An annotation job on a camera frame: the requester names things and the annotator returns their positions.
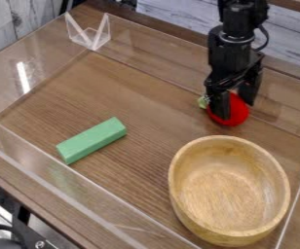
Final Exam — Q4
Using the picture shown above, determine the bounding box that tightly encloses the black cable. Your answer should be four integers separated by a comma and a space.
252, 22, 272, 53

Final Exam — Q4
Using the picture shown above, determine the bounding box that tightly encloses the clear acrylic tray wall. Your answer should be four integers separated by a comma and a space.
0, 11, 300, 249

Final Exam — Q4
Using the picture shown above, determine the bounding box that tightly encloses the green rectangular block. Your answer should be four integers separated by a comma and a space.
57, 117, 126, 164

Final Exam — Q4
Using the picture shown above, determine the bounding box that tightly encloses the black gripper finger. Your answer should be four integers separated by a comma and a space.
210, 90, 230, 120
238, 63, 264, 106

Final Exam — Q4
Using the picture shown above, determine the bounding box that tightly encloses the wooden bowl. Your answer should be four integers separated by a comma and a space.
169, 135, 290, 247

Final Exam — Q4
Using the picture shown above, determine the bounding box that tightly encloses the red plush strawberry toy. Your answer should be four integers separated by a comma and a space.
198, 93, 249, 126

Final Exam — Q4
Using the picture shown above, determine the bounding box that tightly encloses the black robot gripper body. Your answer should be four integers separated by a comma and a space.
205, 25, 265, 96

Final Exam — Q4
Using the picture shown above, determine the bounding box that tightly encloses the black table leg bracket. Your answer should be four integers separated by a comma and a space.
12, 205, 58, 249

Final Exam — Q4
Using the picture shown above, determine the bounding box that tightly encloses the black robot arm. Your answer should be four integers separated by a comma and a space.
203, 0, 270, 122

